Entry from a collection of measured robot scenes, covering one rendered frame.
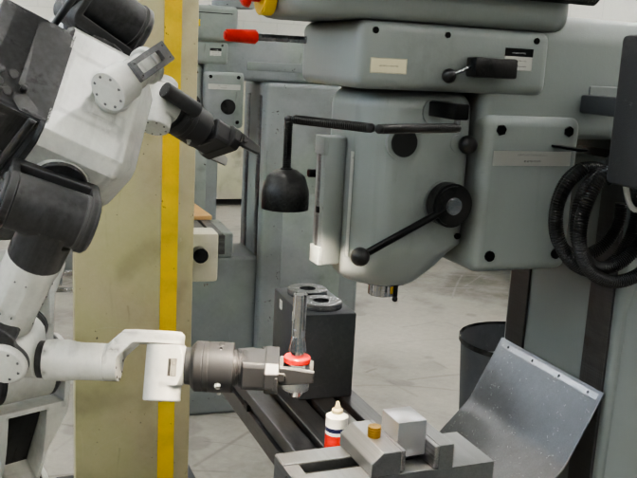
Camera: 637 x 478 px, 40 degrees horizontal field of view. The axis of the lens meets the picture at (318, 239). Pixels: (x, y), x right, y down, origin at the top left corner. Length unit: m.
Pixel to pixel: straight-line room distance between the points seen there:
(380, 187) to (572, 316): 0.50
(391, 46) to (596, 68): 0.38
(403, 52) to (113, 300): 2.05
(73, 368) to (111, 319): 1.64
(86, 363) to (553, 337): 0.86
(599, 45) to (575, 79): 0.07
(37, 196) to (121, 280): 1.80
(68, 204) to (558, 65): 0.81
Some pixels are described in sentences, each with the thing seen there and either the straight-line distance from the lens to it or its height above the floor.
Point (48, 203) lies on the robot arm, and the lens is 1.38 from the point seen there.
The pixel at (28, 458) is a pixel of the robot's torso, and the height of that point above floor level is 0.78.
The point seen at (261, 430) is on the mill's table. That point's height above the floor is 0.92.
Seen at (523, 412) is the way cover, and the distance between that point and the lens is 1.73.
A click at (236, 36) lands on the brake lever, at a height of 1.70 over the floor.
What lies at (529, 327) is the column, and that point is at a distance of 1.78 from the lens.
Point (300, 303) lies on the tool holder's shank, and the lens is 1.48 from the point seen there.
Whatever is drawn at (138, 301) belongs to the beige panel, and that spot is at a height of 0.79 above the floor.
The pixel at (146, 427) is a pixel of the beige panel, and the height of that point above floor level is 0.30.
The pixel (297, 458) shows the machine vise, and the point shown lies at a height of 1.03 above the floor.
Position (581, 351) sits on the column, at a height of 1.18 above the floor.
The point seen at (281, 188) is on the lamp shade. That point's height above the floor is 1.48.
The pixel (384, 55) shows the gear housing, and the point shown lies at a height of 1.68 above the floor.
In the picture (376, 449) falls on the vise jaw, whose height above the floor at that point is 1.07.
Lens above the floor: 1.67
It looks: 12 degrees down
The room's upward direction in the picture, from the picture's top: 3 degrees clockwise
